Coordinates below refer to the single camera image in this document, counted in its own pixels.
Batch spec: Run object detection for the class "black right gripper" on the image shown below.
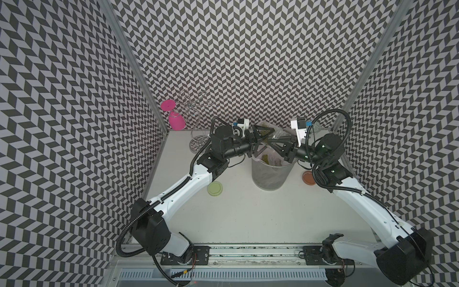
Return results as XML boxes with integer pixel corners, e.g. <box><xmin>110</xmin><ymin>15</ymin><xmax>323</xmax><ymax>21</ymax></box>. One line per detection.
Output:
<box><xmin>266</xmin><ymin>134</ymin><xmax>326</xmax><ymax>167</ymax></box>

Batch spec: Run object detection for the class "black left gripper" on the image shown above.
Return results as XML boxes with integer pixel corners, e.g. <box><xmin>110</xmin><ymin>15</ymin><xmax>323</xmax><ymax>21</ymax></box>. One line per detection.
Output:
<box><xmin>222</xmin><ymin>123</ymin><xmax>273</xmax><ymax>159</ymax></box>

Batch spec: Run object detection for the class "grey mesh waste bin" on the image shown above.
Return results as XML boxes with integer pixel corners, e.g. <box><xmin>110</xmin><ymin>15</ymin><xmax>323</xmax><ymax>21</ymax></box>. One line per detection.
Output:
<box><xmin>251</xmin><ymin>164</ymin><xmax>294</xmax><ymax>191</ymax></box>

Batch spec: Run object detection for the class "orange jar lid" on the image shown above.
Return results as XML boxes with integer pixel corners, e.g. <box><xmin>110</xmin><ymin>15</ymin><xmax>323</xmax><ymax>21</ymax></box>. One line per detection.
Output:
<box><xmin>302</xmin><ymin>171</ymin><xmax>316</xmax><ymax>185</ymax></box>

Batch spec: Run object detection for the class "light green jar lid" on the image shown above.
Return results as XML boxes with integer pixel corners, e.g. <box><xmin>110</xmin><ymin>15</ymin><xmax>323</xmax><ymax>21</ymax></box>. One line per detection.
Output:
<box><xmin>207</xmin><ymin>181</ymin><xmax>224</xmax><ymax>197</ymax></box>

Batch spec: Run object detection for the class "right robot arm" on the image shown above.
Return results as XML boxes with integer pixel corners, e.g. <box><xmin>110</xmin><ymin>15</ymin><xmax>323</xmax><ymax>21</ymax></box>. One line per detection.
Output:
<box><xmin>268</xmin><ymin>109</ymin><xmax>433</xmax><ymax>286</ymax></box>

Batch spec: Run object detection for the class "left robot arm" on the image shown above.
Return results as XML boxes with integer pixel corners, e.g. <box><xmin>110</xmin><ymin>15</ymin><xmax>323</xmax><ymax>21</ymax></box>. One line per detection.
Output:
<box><xmin>115</xmin><ymin>117</ymin><xmax>275</xmax><ymax>264</ymax></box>

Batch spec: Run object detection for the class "mung beans pile in bin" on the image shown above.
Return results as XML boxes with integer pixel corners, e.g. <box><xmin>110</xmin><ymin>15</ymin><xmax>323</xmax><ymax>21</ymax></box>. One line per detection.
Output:
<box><xmin>261</xmin><ymin>154</ymin><xmax>270</xmax><ymax>165</ymax></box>

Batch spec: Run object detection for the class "clear plastic bin liner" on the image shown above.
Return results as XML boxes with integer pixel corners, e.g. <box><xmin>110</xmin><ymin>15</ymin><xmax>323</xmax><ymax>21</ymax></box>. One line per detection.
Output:
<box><xmin>252</xmin><ymin>144</ymin><xmax>298</xmax><ymax>167</ymax></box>

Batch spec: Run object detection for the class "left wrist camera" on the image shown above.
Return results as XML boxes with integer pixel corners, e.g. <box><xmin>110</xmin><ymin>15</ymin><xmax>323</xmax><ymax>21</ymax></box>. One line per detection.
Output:
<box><xmin>233</xmin><ymin>118</ymin><xmax>250</xmax><ymax>138</ymax></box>

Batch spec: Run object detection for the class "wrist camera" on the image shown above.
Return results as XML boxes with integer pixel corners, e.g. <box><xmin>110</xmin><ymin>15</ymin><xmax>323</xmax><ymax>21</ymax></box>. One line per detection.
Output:
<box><xmin>290</xmin><ymin>118</ymin><xmax>312</xmax><ymax>147</ymax></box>
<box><xmin>233</xmin><ymin>118</ymin><xmax>250</xmax><ymax>138</ymax></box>

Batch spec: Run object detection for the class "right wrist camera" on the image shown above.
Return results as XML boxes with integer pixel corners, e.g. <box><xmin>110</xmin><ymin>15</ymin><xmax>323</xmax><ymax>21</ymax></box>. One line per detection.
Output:
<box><xmin>290</xmin><ymin>118</ymin><xmax>312</xmax><ymax>147</ymax></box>

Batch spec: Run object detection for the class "wire stand with pink discs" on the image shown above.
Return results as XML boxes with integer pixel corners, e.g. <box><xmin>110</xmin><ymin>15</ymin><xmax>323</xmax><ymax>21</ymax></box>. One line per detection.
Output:
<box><xmin>160</xmin><ymin>90</ymin><xmax>213</xmax><ymax>154</ymax></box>

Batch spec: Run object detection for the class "aluminium corner frame post right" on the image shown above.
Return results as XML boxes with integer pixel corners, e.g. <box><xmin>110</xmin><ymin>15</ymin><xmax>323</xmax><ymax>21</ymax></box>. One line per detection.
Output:
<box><xmin>342</xmin><ymin>1</ymin><xmax>414</xmax><ymax>113</ymax></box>

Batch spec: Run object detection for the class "aluminium corner frame post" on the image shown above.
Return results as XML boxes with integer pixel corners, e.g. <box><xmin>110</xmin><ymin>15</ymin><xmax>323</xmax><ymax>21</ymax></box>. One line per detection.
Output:
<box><xmin>98</xmin><ymin>0</ymin><xmax>169</xmax><ymax>133</ymax></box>
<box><xmin>342</xmin><ymin>1</ymin><xmax>414</xmax><ymax>113</ymax></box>

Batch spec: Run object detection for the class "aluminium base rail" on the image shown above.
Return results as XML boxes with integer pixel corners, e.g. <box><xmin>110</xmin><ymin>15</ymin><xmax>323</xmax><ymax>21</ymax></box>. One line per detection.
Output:
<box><xmin>107</xmin><ymin>243</ymin><xmax>406</xmax><ymax>287</ymax></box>

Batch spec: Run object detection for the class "aluminium corner frame post left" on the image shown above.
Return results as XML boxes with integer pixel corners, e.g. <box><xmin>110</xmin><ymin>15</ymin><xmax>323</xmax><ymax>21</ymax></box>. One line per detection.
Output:
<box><xmin>98</xmin><ymin>0</ymin><xmax>169</xmax><ymax>133</ymax></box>

